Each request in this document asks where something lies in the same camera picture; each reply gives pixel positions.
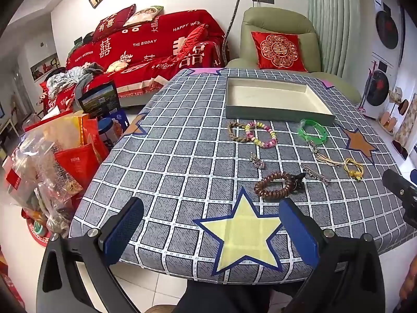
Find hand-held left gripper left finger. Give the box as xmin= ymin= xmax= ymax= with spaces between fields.
xmin=36 ymin=196 xmax=145 ymax=313

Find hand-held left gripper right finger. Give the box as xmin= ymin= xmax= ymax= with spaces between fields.
xmin=278 ymin=197 xmax=387 ymax=313

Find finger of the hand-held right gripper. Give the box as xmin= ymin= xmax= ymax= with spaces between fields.
xmin=382 ymin=169 xmax=417 ymax=229

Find black claw hair clip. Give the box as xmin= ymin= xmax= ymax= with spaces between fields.
xmin=288 ymin=173 xmax=307 ymax=192

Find yellow cord bracelet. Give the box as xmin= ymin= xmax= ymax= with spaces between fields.
xmin=314 ymin=153 xmax=365 ymax=182

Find brown spiral hair tie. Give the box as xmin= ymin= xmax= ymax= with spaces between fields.
xmin=254 ymin=171 xmax=294 ymax=200

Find silver hair clip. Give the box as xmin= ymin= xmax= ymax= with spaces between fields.
xmin=301 ymin=164 xmax=330 ymax=186

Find silver pendant necklace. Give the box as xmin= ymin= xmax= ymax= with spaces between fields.
xmin=249 ymin=153 xmax=265 ymax=170

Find green translucent bracelet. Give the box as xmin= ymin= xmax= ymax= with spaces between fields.
xmin=298 ymin=119 xmax=328 ymax=146

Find brown braided bracelet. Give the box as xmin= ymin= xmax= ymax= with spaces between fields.
xmin=228 ymin=121 xmax=258 ymax=143

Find grey-green shallow box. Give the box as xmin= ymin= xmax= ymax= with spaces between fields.
xmin=225 ymin=76 xmax=336 ymax=126

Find person's right hand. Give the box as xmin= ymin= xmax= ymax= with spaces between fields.
xmin=399 ymin=257 xmax=417 ymax=304

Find wooden ornament display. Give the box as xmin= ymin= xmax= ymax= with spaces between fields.
xmin=379 ymin=86 xmax=417 ymax=161

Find red gift bag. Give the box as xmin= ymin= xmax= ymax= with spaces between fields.
xmin=53 ymin=143 xmax=109 ymax=191

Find red round mat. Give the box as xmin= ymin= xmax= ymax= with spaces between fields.
xmin=22 ymin=214 xmax=53 ymax=249

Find grey checked star tablecloth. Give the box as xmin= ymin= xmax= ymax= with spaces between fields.
xmin=68 ymin=68 xmax=417 ymax=285

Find blue lidded tin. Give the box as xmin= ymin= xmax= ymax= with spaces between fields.
xmin=97 ymin=117 xmax=124 ymax=148

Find clear plastic bags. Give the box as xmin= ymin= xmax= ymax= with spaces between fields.
xmin=3 ymin=130 xmax=86 ymax=237

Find person's dark trousers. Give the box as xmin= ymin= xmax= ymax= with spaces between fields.
xmin=172 ymin=279 xmax=295 ymax=313

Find blue printed box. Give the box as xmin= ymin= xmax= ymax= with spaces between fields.
xmin=109 ymin=109 xmax=131 ymax=135

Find orange gift bag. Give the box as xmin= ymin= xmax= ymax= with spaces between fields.
xmin=24 ymin=110 xmax=99 ymax=157

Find white panel with dark discs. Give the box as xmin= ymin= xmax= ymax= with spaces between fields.
xmin=361 ymin=0 xmax=405 ymax=118

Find dark landscape print box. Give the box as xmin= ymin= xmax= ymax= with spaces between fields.
xmin=77 ymin=80 xmax=121 ymax=118

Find pile of grey clothes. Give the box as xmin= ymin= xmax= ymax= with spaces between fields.
xmin=46 ymin=62 xmax=105 ymax=100

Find light green curtain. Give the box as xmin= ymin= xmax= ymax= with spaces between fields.
xmin=308 ymin=0 xmax=363 ymax=76

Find red printed sofa cover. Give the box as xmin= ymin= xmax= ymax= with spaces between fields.
xmin=40 ymin=10 xmax=229 ymax=109

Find red embroidered cushion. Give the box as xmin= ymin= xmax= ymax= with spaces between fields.
xmin=250 ymin=31 xmax=309 ymax=73

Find red satin cushion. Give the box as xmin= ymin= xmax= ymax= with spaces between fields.
xmin=177 ymin=24 xmax=209 ymax=60

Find light green armchair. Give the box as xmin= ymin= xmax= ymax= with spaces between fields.
xmin=225 ymin=7 xmax=363 ymax=105

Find red printed pillow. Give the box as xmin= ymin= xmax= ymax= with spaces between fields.
xmin=93 ymin=4 xmax=137 ymax=41

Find portrait print cushion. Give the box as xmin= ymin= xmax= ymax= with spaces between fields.
xmin=123 ymin=5 xmax=164 ymax=27

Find flexible floor stand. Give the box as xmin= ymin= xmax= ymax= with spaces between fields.
xmin=221 ymin=0 xmax=256 ymax=66

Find pink yellow beaded bracelet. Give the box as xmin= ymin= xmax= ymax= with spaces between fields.
xmin=244 ymin=121 xmax=278 ymax=149

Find wide framed wall photo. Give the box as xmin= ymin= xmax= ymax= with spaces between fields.
xmin=30 ymin=53 xmax=59 ymax=81

